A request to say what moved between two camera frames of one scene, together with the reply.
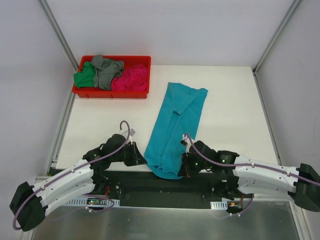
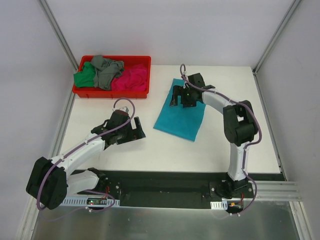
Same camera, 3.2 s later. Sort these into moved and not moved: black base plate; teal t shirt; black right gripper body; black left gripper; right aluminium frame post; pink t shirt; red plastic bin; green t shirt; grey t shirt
Moved: teal t shirt; black right gripper body; black left gripper
Not moved: red plastic bin; grey t shirt; right aluminium frame post; black base plate; pink t shirt; green t shirt
